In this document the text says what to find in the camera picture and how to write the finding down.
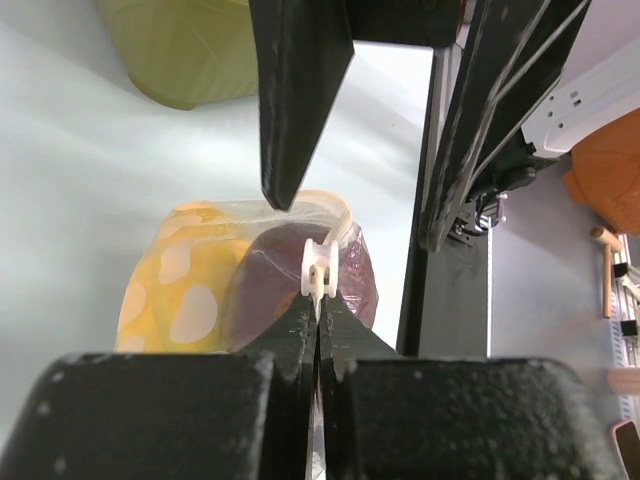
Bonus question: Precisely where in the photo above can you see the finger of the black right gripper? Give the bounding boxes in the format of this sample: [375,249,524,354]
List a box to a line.
[249,0,354,211]

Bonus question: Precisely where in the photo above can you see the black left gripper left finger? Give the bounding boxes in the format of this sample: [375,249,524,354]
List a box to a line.
[1,296,316,479]

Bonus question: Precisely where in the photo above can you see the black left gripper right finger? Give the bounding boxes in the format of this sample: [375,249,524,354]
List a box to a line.
[318,297,626,479]

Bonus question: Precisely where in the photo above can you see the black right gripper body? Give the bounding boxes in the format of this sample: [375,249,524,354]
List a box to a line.
[346,0,460,48]

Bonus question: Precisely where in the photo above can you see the clear zip top bag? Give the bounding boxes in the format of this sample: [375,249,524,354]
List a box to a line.
[113,189,377,354]

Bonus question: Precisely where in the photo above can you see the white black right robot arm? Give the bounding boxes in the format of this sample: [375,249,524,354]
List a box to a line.
[249,1,588,251]

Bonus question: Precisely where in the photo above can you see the dark red fake apple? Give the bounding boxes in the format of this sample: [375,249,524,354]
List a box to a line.
[223,223,377,354]

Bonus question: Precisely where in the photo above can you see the olive green plastic bin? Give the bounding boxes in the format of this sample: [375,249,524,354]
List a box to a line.
[95,0,258,110]

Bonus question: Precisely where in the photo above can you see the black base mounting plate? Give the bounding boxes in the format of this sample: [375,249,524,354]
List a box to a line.
[396,46,491,359]

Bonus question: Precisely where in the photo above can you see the white power strip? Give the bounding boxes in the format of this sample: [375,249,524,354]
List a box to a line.
[521,40,639,159]

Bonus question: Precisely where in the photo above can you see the wooden mallet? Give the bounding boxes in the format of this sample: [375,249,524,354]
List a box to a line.
[589,226,624,319]

